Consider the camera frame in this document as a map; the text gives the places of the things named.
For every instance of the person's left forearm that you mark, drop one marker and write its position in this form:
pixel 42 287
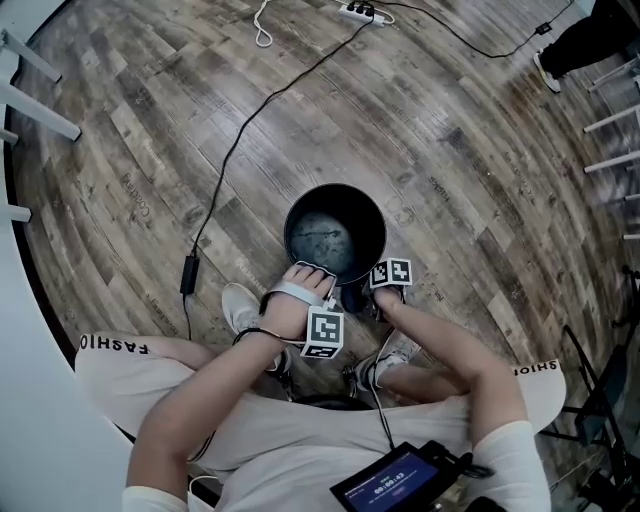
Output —
pixel 200 400

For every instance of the person's right white shoe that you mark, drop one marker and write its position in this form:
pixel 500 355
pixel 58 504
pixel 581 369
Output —
pixel 400 352

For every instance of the black round bucket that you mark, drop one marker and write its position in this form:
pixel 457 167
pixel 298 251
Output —
pixel 345 210

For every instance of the black screen device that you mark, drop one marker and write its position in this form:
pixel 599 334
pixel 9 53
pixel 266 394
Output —
pixel 390 485

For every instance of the black stand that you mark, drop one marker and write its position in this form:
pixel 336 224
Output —
pixel 631 295

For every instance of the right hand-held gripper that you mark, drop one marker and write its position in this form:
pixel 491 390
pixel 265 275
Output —
pixel 392 272

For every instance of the person's white shirt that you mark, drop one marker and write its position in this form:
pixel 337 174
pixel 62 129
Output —
pixel 510 465

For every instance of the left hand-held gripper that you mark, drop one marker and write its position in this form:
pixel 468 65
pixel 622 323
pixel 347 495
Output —
pixel 325 332

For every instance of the black power adapter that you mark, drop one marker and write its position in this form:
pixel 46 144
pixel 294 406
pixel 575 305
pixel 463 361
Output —
pixel 190 275

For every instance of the person's right leg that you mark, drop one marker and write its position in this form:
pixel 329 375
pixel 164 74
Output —
pixel 425 387

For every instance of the person's right white sock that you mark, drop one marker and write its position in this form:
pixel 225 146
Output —
pixel 367 377

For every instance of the person's right forearm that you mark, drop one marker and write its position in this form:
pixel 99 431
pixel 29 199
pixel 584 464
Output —
pixel 440 350

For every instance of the white table frame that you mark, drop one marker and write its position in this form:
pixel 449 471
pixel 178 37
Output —
pixel 610 120

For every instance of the black stool with chrome base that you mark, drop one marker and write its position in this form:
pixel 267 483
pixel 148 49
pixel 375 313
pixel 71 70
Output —
pixel 325 401

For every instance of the dark blue cloth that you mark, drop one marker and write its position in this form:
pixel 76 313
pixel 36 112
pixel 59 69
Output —
pixel 352 300

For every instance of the person's left hand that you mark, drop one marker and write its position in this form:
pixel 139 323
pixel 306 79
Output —
pixel 285 320

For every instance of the white table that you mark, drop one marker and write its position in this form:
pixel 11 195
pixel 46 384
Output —
pixel 45 117

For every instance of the black folding chair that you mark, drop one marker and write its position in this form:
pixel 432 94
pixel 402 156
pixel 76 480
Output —
pixel 607 385

